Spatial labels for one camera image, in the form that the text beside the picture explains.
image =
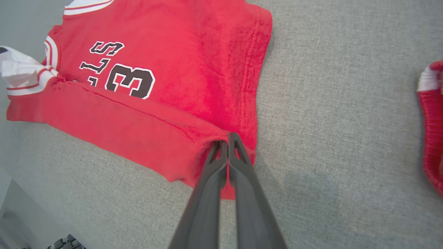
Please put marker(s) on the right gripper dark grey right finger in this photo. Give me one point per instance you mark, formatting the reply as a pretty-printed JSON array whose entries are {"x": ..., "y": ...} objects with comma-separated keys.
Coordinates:
[{"x": 251, "y": 214}]

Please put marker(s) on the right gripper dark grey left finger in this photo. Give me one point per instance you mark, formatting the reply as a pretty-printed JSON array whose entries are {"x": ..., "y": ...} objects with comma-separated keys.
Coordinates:
[{"x": 204, "y": 207}]

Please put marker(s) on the red white basketball jersey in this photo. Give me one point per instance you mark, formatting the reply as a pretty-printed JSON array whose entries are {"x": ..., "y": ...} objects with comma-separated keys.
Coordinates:
[{"x": 190, "y": 69}]

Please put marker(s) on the red garment with white stripes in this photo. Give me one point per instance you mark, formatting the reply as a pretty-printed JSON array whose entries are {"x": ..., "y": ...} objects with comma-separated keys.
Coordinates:
[{"x": 432, "y": 131}]

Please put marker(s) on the black ribbed robot part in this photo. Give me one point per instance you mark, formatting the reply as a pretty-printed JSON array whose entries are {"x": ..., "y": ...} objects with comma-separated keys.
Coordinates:
[{"x": 67, "y": 242}]

